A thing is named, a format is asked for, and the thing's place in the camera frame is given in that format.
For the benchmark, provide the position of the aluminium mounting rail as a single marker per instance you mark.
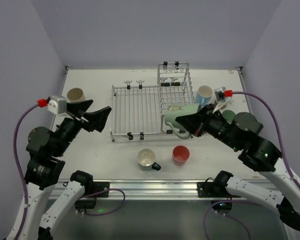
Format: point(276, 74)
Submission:
point(152, 189)

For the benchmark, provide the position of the dark teal mug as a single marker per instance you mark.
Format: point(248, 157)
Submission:
point(146, 160)

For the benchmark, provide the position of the silver wire dish rack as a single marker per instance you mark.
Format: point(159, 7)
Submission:
point(139, 111)

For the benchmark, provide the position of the light blue mug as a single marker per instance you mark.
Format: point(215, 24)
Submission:
point(204, 94)

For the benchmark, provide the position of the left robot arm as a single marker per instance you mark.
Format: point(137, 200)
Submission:
point(45, 147)

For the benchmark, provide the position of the sage green mug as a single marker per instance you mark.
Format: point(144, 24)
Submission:
point(174, 111)

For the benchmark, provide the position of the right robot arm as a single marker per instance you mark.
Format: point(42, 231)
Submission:
point(257, 153)

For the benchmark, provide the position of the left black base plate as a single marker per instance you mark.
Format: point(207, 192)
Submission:
point(101, 186)

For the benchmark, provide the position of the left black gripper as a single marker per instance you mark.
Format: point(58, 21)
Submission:
point(80, 122)

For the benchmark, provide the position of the controller box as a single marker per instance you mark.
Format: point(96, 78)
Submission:
point(84, 205)
point(223, 207)

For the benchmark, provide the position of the left controller box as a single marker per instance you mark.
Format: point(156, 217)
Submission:
point(84, 205)

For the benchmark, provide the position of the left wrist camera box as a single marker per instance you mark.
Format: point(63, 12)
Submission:
point(57, 105)

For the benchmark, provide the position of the light green cup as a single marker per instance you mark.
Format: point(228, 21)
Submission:
point(228, 115)

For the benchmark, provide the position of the right controller box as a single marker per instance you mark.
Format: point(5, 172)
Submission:
point(223, 207)

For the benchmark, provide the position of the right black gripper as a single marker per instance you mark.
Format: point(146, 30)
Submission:
point(203, 122)

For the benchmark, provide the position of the pink cup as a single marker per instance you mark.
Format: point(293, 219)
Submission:
point(180, 155)

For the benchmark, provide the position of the tall beige cup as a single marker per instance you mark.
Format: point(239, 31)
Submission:
point(75, 95)

